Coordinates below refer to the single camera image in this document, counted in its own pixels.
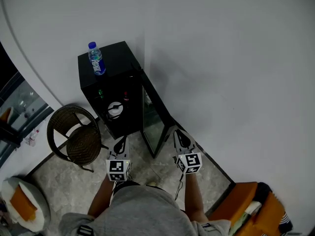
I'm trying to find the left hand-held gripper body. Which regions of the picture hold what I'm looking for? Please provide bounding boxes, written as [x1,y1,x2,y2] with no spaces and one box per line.
[105,153,131,181]

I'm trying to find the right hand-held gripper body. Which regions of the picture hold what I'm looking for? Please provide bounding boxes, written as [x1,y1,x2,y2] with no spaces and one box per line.
[174,144,202,175]

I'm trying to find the black glass cabinet door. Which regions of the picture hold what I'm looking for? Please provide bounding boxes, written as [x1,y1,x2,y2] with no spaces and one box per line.
[130,62,177,159]

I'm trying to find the black mini fridge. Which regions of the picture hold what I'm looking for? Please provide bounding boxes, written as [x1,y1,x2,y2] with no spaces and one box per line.
[77,40,177,159]

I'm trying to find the person's left forearm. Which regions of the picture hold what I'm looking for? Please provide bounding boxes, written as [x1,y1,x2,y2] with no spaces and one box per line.
[88,175,115,217]

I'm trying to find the person's right forearm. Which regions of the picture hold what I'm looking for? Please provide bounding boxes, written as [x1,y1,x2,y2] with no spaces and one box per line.
[184,172,206,222]

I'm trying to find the person's black shorts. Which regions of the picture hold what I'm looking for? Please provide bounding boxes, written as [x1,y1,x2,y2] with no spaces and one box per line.
[114,180,163,191]

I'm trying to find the dark wicker chair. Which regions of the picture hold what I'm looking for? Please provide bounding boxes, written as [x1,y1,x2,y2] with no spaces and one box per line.
[46,104,109,174]

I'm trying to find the white round container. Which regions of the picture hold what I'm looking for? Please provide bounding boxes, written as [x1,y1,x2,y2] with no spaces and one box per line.
[107,101,123,119]

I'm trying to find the person's grey shirt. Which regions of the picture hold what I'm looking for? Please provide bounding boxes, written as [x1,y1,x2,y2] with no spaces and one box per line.
[59,185,232,236]

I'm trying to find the small white cloth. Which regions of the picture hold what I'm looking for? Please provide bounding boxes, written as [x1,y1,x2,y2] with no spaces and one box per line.
[246,202,263,215]

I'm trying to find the black garment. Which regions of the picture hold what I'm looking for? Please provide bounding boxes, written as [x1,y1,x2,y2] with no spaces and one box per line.
[255,182,273,203]

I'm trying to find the pale green cloth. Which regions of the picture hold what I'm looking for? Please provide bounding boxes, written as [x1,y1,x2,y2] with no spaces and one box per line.
[231,212,249,236]

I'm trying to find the clear bag with small bottles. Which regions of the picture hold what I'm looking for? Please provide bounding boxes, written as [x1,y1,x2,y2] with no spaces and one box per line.
[24,129,40,147]

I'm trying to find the white round armchair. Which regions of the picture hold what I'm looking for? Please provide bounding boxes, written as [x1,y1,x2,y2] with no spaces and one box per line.
[1,177,51,232]

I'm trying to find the blue capped water bottle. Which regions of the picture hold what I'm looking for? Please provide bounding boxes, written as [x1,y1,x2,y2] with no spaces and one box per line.
[88,41,106,76]

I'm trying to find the black framed glass window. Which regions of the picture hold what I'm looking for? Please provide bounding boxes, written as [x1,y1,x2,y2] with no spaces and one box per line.
[0,40,55,169]

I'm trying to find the small orange throw pillow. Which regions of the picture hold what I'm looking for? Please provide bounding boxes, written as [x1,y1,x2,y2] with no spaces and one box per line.
[9,184,38,222]

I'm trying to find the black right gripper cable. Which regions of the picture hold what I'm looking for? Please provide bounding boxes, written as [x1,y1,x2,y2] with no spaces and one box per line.
[174,172,185,201]

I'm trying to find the black armchair frame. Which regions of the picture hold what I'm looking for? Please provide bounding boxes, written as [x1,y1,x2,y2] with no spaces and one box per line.
[205,182,237,217]

